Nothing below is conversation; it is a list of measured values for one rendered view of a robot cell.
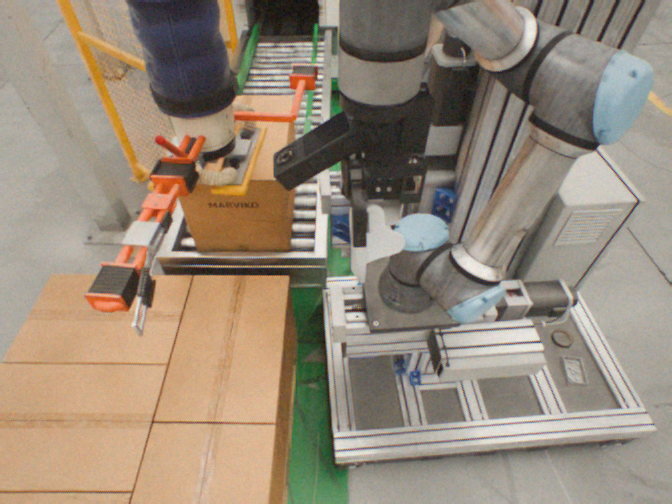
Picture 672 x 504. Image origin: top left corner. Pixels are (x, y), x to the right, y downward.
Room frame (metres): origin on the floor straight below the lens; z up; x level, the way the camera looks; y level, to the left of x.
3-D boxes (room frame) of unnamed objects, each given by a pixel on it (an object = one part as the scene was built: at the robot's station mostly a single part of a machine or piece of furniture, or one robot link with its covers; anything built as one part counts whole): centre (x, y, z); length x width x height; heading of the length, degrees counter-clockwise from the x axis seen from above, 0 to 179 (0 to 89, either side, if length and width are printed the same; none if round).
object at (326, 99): (2.29, 0.04, 0.50); 2.31 x 0.05 x 0.19; 0
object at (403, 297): (0.63, -0.19, 1.09); 0.15 x 0.15 x 0.10
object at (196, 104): (1.09, 0.38, 1.35); 0.23 x 0.23 x 0.04
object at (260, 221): (1.48, 0.38, 0.75); 0.60 x 0.40 x 0.40; 0
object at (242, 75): (2.65, 0.63, 0.60); 1.60 x 0.10 x 0.09; 0
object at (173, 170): (0.84, 0.40, 1.24); 0.10 x 0.08 x 0.06; 85
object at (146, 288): (0.55, 0.37, 1.24); 0.31 x 0.03 x 0.05; 8
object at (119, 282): (0.50, 0.44, 1.24); 0.08 x 0.07 x 0.05; 175
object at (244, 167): (1.08, 0.28, 1.13); 0.34 x 0.10 x 0.05; 175
